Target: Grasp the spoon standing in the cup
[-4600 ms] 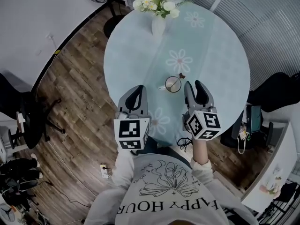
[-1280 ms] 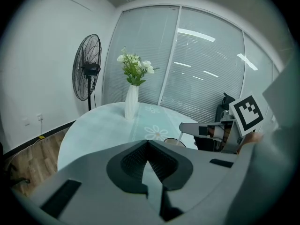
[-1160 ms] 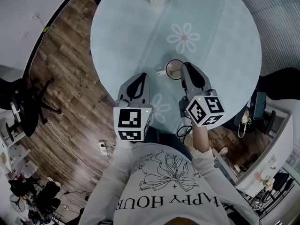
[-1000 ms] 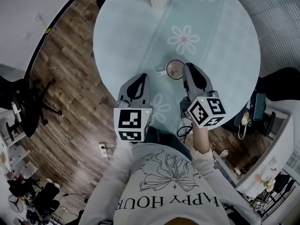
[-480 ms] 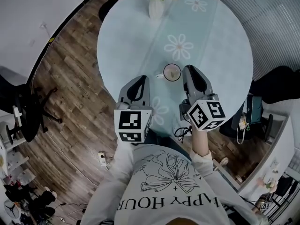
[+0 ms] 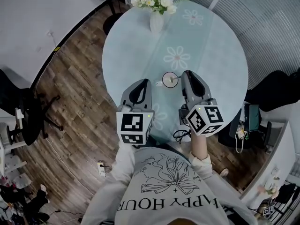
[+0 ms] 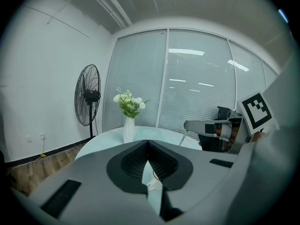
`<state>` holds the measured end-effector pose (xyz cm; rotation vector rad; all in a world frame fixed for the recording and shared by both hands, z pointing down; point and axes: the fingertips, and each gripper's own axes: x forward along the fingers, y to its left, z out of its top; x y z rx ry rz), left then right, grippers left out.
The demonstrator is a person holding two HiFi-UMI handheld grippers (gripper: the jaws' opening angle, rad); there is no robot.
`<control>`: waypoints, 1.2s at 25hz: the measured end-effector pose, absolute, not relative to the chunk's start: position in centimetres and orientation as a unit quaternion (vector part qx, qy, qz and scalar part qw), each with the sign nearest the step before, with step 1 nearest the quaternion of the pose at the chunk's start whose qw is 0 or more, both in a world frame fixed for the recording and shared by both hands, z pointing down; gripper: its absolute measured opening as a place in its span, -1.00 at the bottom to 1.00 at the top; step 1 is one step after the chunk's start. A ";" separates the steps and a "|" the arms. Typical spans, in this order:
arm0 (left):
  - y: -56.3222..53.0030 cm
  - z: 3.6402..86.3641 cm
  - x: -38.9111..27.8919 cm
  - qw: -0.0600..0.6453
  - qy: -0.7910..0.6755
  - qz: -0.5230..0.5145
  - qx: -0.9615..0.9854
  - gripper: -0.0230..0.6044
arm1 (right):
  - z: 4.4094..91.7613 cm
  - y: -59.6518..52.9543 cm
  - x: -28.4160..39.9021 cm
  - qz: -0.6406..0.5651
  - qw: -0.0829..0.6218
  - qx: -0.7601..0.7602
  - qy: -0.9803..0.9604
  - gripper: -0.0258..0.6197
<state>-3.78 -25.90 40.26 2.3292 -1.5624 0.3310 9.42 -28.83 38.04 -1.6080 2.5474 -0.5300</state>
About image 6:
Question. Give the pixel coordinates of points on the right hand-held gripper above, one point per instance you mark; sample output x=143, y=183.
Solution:
x=206, y=119

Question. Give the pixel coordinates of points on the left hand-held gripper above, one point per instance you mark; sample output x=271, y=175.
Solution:
x=131, y=123

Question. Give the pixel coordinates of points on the small spoon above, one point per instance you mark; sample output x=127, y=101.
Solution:
x=173, y=79

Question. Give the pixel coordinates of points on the white mug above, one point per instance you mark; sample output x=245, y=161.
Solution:
x=167, y=84

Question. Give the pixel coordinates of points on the person's left forearm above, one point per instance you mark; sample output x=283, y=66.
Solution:
x=124, y=163

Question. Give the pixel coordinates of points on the person's right forearm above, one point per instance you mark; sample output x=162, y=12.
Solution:
x=199, y=146

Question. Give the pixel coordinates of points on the light blue flowered tablecloth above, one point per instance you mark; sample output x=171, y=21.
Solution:
x=211, y=55

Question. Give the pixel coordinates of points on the dark green box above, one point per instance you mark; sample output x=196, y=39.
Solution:
x=254, y=117

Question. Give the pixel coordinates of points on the white vase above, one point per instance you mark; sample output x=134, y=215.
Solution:
x=156, y=22

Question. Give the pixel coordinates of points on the white power strip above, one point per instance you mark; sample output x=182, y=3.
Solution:
x=101, y=169

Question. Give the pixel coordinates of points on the black standing fan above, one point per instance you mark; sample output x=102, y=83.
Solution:
x=111, y=23

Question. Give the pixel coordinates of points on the black office chair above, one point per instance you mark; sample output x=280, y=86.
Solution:
x=276, y=90
x=25, y=107

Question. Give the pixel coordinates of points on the white flower bouquet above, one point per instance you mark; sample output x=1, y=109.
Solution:
x=165, y=1

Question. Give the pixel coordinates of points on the yellow tape piece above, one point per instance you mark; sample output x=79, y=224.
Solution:
x=56, y=48

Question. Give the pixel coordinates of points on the person's white printed shirt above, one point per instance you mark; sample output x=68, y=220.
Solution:
x=164, y=196

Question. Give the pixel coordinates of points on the white desk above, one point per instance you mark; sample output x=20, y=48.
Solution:
x=257, y=172

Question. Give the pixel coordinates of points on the white box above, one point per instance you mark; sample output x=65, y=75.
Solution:
x=19, y=117

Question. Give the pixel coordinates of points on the pink vase with flowers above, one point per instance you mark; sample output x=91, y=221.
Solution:
x=270, y=186

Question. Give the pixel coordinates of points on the black metal rack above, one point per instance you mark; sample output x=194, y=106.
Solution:
x=286, y=203

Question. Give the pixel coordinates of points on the white wall socket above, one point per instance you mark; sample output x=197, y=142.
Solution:
x=50, y=34

